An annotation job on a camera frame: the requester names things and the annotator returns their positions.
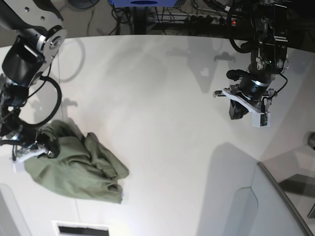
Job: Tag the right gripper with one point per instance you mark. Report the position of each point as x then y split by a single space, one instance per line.
24 140

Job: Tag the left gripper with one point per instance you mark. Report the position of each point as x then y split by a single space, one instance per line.
266 98

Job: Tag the green t-shirt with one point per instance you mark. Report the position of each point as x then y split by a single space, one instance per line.
84 169

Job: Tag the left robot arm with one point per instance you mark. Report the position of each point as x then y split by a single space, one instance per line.
268 50

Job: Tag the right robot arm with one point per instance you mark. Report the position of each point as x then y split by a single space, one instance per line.
40 34

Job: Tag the black power strip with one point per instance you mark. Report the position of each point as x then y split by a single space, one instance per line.
206 20

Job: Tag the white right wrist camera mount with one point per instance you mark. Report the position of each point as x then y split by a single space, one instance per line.
17 162

